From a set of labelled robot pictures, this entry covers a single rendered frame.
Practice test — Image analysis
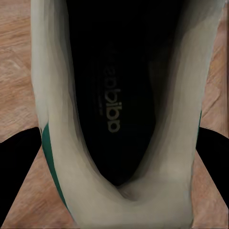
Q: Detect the gym shoe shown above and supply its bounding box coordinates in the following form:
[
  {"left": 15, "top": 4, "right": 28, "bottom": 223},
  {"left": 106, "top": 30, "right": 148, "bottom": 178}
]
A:
[{"left": 31, "top": 0, "right": 225, "bottom": 229}]

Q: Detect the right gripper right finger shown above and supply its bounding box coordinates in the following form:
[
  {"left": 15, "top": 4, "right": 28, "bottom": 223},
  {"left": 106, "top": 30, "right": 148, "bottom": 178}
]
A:
[{"left": 196, "top": 127, "right": 229, "bottom": 209}]

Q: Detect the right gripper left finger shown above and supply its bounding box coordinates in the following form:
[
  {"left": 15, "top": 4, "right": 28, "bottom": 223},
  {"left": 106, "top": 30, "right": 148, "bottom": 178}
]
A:
[{"left": 0, "top": 127, "right": 42, "bottom": 228}]

